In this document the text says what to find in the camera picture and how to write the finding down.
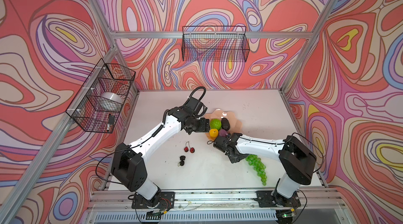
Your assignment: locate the purple fake fruit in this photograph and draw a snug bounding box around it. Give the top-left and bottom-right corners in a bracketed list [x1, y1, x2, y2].
[218, 129, 228, 137]

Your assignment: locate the yellow fake pear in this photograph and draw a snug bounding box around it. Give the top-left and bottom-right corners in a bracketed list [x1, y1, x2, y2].
[209, 128, 219, 140]

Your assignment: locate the bumpy green fake fruit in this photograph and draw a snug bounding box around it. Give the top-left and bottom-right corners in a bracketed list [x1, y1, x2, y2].
[209, 119, 221, 130]

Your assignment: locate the green fake grape bunch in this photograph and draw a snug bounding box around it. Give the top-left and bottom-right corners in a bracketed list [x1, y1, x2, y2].
[246, 155, 267, 186]

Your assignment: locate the dark fake avocado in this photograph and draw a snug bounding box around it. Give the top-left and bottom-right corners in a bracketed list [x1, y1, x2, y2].
[221, 118, 230, 131]

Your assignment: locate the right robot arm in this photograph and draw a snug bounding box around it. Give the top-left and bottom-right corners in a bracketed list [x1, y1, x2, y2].
[213, 133, 317, 199]

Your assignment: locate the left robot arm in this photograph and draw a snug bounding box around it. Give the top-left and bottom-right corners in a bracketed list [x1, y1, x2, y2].
[111, 86, 210, 205]

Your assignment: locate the pink scalloped fruit bowl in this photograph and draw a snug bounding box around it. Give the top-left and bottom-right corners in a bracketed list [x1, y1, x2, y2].
[204, 109, 242, 134]

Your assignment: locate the red fake cherry pair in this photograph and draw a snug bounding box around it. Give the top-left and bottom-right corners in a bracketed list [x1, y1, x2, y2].
[184, 142, 195, 153]

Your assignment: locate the white roll in basket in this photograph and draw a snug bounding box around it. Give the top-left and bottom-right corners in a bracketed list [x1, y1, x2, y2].
[99, 92, 123, 112]

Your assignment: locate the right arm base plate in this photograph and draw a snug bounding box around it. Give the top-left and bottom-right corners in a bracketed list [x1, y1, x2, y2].
[255, 190, 301, 209]

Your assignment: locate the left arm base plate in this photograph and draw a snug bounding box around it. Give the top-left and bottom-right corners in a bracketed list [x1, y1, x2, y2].
[131, 191, 175, 210]

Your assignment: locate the back black wire basket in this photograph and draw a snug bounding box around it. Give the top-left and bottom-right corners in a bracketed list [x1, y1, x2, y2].
[182, 25, 250, 62]

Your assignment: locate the black wire basket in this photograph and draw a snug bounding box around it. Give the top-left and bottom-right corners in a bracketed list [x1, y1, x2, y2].
[182, 25, 250, 62]
[66, 59, 136, 133]

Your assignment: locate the left black wire basket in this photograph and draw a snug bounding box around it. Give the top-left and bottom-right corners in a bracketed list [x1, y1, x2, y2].
[66, 59, 136, 133]

